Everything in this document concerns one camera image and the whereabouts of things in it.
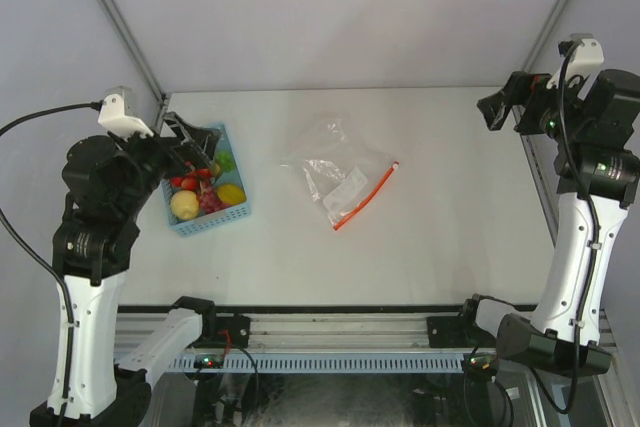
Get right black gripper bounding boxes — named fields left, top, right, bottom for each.
left=477, top=70, right=588, bottom=145

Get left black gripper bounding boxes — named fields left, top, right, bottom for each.
left=111, top=110, right=221, bottom=214

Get green fake grape bunch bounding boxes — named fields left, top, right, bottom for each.
left=214, top=151, right=237, bottom=176

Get red fake strawberries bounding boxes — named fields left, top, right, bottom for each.
left=169, top=164, right=218, bottom=193

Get yellow fake lemon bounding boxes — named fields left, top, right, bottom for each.
left=216, top=183, right=247, bottom=206

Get red fake grape bunch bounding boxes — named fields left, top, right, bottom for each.
left=198, top=186, right=226, bottom=215

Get yellow fake pear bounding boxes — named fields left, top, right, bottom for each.
left=170, top=190, right=200, bottom=221

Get clear zip top bag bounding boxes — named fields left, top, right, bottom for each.
left=280, top=114, right=399, bottom=231

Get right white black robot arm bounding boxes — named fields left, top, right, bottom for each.
left=459, top=69, right=639, bottom=377

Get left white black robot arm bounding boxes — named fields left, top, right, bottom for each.
left=29, top=112, right=221, bottom=426

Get light blue plastic basket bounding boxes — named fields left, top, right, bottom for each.
left=160, top=123, right=251, bottom=237

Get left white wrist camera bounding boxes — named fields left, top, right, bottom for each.
left=98, top=86, right=154, bottom=140

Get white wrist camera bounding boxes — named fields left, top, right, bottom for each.
left=546, top=33, right=604, bottom=90
left=98, top=86, right=154, bottom=140

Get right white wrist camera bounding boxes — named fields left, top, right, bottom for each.
left=546, top=33, right=604, bottom=90

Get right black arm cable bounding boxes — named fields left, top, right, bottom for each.
left=529, top=41, right=601, bottom=416

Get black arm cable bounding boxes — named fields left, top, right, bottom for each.
left=529, top=41, right=601, bottom=416
left=0, top=101, right=104, bottom=418

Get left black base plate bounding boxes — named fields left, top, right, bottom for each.
left=193, top=314, right=251, bottom=348

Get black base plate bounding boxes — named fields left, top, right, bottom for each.
left=193, top=314, right=251, bottom=348
left=426, top=315, right=495, bottom=349

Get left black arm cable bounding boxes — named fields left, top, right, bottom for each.
left=0, top=101, right=104, bottom=418

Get aluminium front rail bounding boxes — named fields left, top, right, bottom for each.
left=114, top=304, right=616, bottom=353

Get light blue slotted cable duct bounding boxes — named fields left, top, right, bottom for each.
left=168, top=351, right=465, bottom=374

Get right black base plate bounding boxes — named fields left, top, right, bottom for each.
left=426, top=315, right=495, bottom=349

